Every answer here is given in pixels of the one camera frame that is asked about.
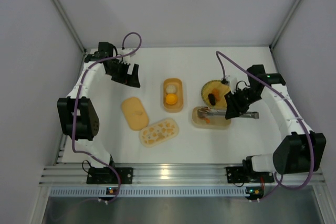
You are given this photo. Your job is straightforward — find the beige lunch box container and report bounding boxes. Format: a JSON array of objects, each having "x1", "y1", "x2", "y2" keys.
[{"x1": 192, "y1": 106, "x2": 231, "y2": 130}]

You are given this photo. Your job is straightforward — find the orange fried chicken piece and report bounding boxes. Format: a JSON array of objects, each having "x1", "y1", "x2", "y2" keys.
[{"x1": 212, "y1": 88, "x2": 221, "y2": 100}]

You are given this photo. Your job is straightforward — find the black sea cucumber food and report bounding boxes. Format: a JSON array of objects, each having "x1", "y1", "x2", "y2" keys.
[{"x1": 208, "y1": 93, "x2": 217, "y2": 106}]

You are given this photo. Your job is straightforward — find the metal food tongs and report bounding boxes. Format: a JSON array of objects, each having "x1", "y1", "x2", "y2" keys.
[{"x1": 197, "y1": 107, "x2": 259, "y2": 119}]

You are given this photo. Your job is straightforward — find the orange lunch box lid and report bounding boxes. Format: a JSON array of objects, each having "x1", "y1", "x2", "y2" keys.
[{"x1": 121, "y1": 97, "x2": 149, "y2": 131}]

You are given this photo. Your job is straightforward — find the white rice ball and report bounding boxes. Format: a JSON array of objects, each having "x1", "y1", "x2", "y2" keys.
[{"x1": 165, "y1": 84, "x2": 177, "y2": 94}]

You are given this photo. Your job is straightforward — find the orange lunch box container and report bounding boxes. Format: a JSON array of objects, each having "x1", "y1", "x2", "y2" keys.
[{"x1": 162, "y1": 78, "x2": 184, "y2": 113}]

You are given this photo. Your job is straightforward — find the yellow egg yolk food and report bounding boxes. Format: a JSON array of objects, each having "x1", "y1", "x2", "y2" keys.
[{"x1": 165, "y1": 93, "x2": 179, "y2": 105}]

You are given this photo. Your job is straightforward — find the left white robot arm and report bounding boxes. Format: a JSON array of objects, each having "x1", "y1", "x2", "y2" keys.
[{"x1": 57, "y1": 42, "x2": 141, "y2": 168}]

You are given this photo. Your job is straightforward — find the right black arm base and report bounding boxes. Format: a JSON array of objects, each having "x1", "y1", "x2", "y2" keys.
[{"x1": 225, "y1": 166, "x2": 275, "y2": 184}]

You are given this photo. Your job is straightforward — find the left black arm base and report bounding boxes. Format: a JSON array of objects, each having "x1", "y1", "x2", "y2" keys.
[{"x1": 86, "y1": 167, "x2": 133, "y2": 185}]

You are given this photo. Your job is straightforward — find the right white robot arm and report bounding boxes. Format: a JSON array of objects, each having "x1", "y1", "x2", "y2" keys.
[{"x1": 222, "y1": 65, "x2": 326, "y2": 175}]

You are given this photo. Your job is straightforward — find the patterned beige lunch box lid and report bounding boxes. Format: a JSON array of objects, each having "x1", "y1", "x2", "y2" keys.
[{"x1": 139, "y1": 118, "x2": 180, "y2": 148}]

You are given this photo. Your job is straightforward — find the round woven bamboo tray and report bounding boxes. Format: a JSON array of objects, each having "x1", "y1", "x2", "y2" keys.
[{"x1": 201, "y1": 80, "x2": 230, "y2": 109}]

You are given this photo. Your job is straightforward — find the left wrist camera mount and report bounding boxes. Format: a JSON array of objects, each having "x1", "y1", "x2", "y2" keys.
[{"x1": 121, "y1": 48, "x2": 135, "y2": 63}]

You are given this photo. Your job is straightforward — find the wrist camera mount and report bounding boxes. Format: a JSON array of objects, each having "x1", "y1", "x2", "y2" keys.
[
  {"x1": 121, "y1": 48, "x2": 135, "y2": 63},
  {"x1": 221, "y1": 76, "x2": 238, "y2": 92}
]

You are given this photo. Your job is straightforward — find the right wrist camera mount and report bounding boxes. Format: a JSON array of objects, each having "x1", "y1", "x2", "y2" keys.
[{"x1": 221, "y1": 76, "x2": 238, "y2": 92}]

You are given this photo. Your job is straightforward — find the left aluminium frame post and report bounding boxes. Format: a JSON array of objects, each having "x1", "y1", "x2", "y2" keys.
[{"x1": 50, "y1": 0, "x2": 87, "y2": 54}]

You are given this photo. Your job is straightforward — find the aluminium frame post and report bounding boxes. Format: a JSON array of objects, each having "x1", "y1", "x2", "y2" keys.
[
  {"x1": 50, "y1": 0, "x2": 87, "y2": 54},
  {"x1": 269, "y1": 0, "x2": 303, "y2": 52}
]

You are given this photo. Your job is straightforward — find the aluminium front rail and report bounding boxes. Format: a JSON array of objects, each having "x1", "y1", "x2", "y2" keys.
[{"x1": 38, "y1": 163, "x2": 326, "y2": 187}]

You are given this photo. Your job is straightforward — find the slotted grey cable duct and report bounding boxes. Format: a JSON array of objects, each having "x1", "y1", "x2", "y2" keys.
[{"x1": 49, "y1": 186, "x2": 263, "y2": 198}]

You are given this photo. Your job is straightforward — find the right aluminium frame post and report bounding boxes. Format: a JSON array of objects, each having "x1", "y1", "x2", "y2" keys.
[{"x1": 269, "y1": 0, "x2": 303, "y2": 52}]

